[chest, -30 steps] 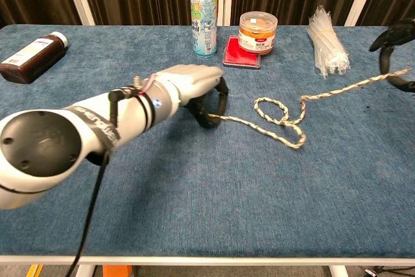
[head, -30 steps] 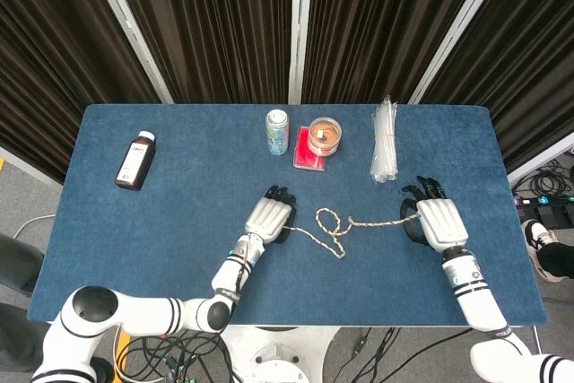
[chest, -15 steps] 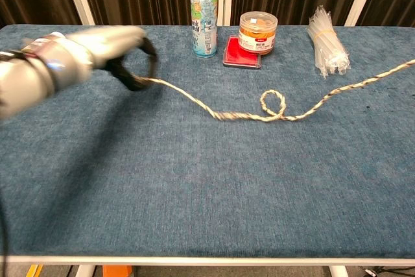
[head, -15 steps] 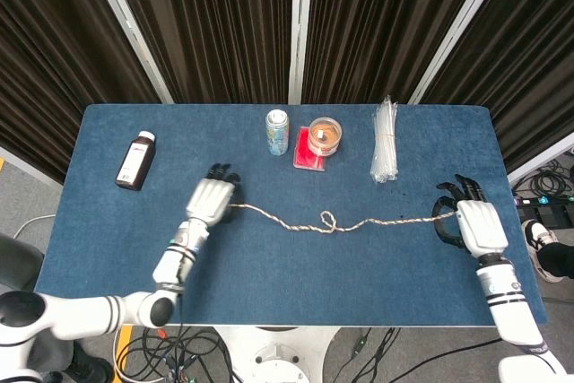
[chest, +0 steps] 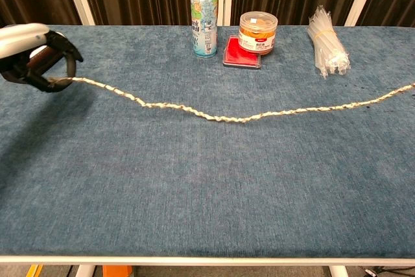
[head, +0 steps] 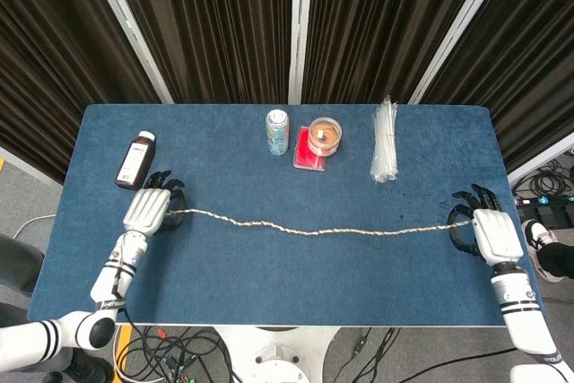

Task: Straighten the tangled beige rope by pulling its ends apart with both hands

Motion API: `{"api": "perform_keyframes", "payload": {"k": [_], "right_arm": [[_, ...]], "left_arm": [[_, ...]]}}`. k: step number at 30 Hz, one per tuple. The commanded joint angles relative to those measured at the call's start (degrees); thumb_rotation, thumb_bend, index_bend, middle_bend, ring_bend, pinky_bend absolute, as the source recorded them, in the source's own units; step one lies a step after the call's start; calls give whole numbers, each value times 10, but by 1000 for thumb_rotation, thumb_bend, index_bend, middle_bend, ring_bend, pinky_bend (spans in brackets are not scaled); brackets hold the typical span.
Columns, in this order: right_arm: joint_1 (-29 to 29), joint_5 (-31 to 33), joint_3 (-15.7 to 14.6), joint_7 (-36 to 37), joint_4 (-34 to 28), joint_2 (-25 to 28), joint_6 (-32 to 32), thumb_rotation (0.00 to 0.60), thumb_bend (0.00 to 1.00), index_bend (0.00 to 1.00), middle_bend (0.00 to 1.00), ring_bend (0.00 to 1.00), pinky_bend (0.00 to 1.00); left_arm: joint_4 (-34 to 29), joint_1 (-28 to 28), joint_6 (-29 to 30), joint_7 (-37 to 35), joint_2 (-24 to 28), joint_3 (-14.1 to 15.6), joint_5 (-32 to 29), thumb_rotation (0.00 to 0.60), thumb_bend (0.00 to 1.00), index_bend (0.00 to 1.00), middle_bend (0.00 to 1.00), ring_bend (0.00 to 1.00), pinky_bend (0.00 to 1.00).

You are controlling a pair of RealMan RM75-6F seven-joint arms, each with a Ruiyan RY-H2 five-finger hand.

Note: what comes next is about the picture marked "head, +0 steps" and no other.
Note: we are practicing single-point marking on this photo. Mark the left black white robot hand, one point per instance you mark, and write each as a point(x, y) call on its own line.
point(145, 210)

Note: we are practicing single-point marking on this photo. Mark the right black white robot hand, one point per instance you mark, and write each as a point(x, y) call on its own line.
point(498, 237)

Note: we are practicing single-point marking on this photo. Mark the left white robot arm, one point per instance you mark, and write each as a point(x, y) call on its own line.
point(112, 275)

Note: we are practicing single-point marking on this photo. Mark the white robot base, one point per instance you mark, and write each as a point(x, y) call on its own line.
point(278, 356)

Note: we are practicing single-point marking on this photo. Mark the white black sneaker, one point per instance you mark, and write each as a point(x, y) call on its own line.
point(536, 235)

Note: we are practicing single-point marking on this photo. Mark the brown bottle white label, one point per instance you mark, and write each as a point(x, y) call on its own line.
point(134, 161)

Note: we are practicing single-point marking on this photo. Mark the black power strip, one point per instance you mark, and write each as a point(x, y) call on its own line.
point(547, 206)

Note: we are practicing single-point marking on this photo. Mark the black trouser leg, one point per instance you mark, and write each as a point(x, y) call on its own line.
point(560, 259)

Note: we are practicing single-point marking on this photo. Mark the dark grey trouser leg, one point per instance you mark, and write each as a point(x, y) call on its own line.
point(20, 266)

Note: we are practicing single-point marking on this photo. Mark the blue fabric table mat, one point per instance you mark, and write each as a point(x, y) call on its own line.
point(269, 280)

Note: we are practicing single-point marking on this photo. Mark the bundle of clear plastic straws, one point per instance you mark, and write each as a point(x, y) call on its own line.
point(385, 150)

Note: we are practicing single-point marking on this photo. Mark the tall printed drink can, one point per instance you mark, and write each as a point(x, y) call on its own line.
point(277, 136)

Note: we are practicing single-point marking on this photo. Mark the red flat ink pad box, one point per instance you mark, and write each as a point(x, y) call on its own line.
point(302, 158)

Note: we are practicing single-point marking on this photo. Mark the black shoe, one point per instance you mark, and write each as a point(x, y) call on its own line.
point(92, 367)

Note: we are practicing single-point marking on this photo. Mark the brown pleated curtain panel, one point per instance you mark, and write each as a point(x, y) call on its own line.
point(533, 64)
point(54, 64)
point(376, 20)
point(215, 28)

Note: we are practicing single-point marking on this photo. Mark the clear jar orange label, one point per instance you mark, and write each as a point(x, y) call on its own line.
point(324, 136)

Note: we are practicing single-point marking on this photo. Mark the white partition frame post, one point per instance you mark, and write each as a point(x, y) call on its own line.
point(462, 28)
point(130, 28)
point(298, 28)

